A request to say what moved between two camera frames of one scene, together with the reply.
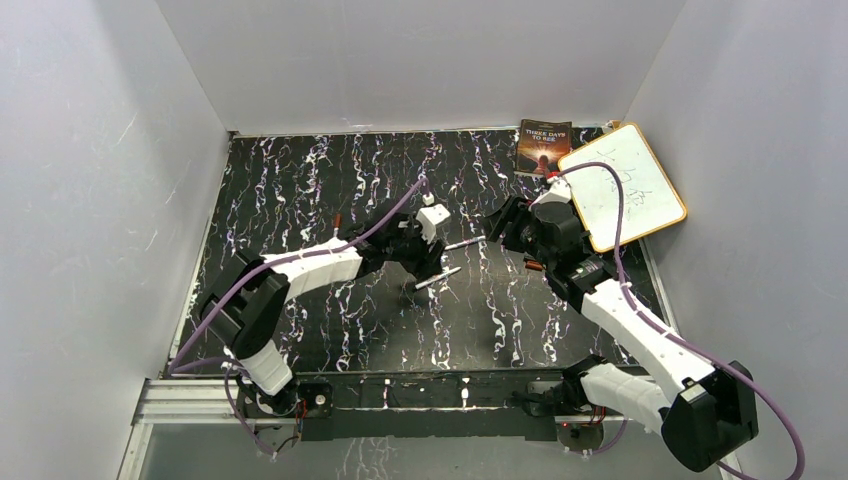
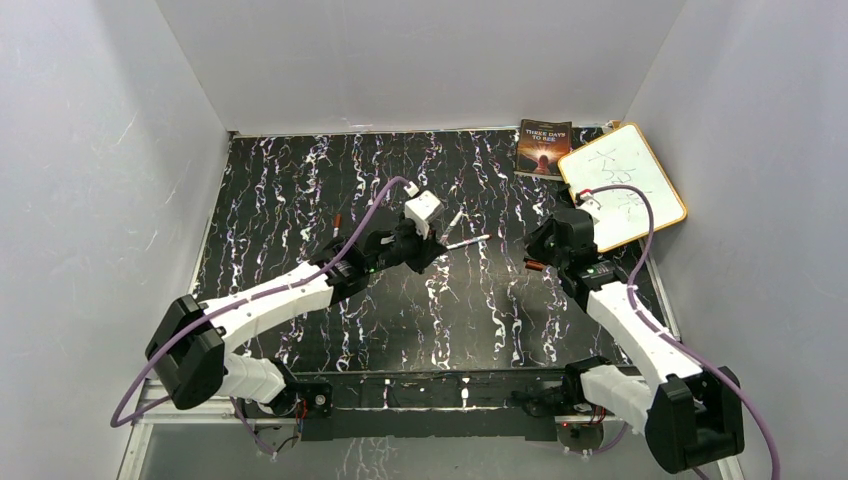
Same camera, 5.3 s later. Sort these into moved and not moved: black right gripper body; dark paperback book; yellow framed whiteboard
Moved: black right gripper body
Not moved: dark paperback book; yellow framed whiteboard
